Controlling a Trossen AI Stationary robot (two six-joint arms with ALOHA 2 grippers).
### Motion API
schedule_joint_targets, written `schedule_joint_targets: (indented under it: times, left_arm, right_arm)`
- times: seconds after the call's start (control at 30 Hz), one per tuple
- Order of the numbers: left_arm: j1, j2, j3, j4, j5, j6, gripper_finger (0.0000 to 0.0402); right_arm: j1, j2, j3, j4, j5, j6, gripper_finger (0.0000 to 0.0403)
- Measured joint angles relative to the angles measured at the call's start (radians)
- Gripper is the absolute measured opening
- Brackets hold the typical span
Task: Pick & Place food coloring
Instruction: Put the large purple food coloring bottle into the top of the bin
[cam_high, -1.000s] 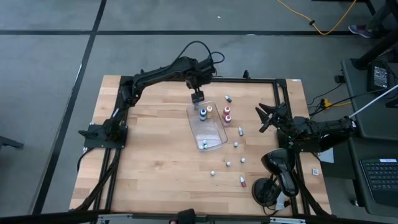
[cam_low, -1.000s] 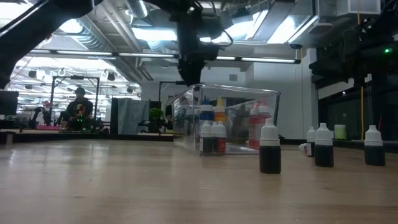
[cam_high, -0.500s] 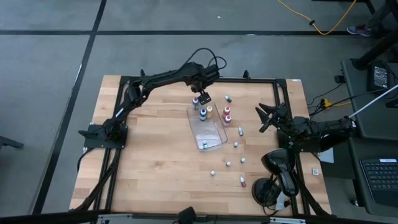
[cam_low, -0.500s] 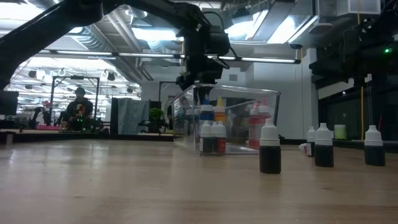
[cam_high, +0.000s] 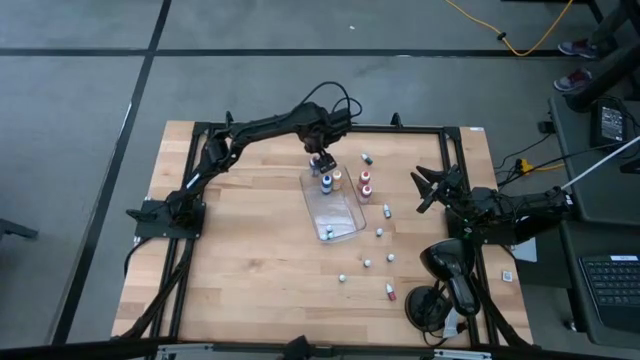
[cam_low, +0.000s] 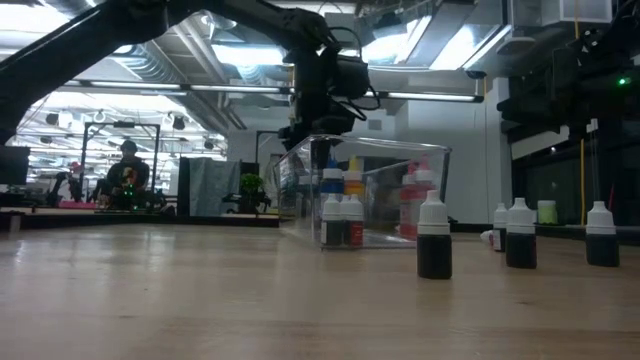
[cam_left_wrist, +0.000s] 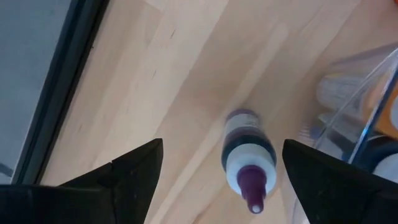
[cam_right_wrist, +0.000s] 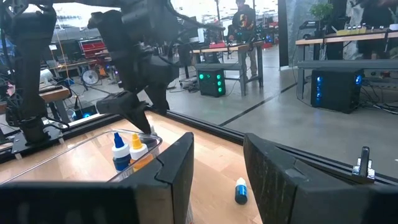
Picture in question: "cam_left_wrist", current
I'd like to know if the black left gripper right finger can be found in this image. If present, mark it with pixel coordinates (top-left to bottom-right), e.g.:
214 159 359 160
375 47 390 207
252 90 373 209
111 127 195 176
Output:
282 139 398 224

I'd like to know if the large purple food coloring bottle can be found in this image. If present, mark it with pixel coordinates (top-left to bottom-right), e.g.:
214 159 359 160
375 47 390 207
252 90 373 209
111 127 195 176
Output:
221 108 277 215

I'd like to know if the black aluminium table frame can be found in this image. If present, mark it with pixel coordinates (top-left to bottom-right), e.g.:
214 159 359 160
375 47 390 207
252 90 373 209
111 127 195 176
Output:
11 0 109 186

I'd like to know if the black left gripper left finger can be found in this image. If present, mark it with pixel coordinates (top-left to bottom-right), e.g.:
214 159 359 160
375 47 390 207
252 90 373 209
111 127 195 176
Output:
0 138 164 224

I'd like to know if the clear plastic container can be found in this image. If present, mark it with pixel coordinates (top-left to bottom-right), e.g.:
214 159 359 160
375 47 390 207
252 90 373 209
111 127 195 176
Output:
297 46 398 224

